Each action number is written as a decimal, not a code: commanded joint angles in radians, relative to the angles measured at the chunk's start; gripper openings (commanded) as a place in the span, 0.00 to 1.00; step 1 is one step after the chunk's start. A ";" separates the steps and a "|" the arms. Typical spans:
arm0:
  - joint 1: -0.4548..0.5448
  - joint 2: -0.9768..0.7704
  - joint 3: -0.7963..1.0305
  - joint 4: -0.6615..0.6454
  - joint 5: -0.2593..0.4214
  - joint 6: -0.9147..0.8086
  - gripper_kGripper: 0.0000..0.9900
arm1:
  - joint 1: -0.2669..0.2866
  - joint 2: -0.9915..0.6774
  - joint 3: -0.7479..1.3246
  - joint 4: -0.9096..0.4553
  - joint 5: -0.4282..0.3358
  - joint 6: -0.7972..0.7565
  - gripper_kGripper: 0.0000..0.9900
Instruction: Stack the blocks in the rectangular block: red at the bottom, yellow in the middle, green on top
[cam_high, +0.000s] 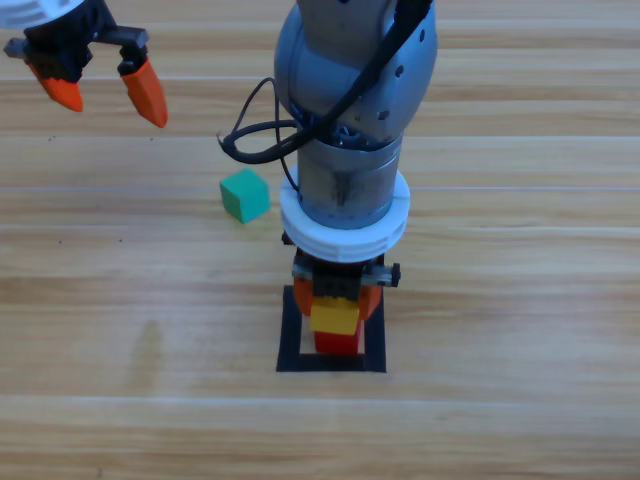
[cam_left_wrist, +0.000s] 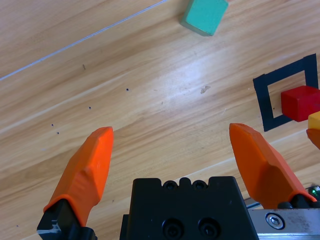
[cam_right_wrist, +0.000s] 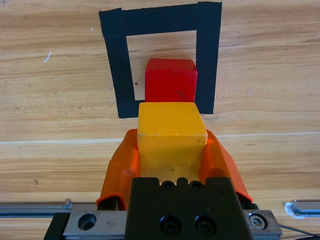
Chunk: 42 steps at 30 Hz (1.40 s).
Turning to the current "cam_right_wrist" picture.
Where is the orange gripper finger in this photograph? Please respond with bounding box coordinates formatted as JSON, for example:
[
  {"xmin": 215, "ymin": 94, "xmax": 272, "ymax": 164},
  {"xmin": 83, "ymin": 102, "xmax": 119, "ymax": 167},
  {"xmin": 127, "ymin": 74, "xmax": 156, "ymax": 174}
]
[
  {"xmin": 96, "ymin": 128, "xmax": 141, "ymax": 212},
  {"xmin": 199, "ymin": 129, "xmax": 260, "ymax": 212}
]

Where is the yellow wooden block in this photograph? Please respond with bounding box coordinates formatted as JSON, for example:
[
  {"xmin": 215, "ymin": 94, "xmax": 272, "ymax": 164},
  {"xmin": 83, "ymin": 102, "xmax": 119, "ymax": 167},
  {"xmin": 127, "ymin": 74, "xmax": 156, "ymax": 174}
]
[{"xmin": 136, "ymin": 101, "xmax": 209, "ymax": 182}]

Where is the red wooden block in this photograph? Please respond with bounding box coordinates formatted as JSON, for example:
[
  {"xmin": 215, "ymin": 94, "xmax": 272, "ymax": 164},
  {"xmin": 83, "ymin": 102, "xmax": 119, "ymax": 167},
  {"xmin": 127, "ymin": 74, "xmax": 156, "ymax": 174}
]
[{"xmin": 144, "ymin": 57, "xmax": 198, "ymax": 104}]

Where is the black tape square outline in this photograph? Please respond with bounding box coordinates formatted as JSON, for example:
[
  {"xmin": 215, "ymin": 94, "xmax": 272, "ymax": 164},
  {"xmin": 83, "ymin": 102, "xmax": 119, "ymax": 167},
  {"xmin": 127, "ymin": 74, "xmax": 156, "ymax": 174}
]
[{"xmin": 98, "ymin": 1, "xmax": 223, "ymax": 120}]

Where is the grey metal rail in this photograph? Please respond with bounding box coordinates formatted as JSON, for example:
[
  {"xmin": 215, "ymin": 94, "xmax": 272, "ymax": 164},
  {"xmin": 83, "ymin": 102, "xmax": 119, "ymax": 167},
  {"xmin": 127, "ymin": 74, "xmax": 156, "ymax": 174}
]
[
  {"xmin": 284, "ymin": 199, "xmax": 320, "ymax": 220},
  {"xmin": 0, "ymin": 198, "xmax": 74, "ymax": 219}
]

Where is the thin black dongle wire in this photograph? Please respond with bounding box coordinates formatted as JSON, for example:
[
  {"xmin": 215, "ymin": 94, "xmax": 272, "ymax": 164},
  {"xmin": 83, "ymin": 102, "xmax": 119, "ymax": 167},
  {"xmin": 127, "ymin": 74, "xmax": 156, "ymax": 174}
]
[{"xmin": 279, "ymin": 224, "xmax": 320, "ymax": 238}]

